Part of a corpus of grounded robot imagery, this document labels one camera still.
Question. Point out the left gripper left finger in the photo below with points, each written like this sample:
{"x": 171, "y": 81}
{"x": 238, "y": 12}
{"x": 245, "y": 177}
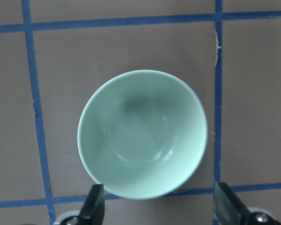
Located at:
{"x": 93, "y": 209}

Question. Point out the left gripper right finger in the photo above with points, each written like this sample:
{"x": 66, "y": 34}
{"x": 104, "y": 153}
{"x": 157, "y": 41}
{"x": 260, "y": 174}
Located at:
{"x": 229, "y": 209}

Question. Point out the green bowl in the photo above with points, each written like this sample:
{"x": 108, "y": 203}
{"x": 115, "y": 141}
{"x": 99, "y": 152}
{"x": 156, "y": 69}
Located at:
{"x": 128, "y": 134}

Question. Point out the blue bowl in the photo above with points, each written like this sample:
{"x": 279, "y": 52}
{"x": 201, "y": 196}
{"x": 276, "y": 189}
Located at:
{"x": 193, "y": 135}

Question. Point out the brown paper table cover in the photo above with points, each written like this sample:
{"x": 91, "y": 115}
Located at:
{"x": 55, "y": 53}

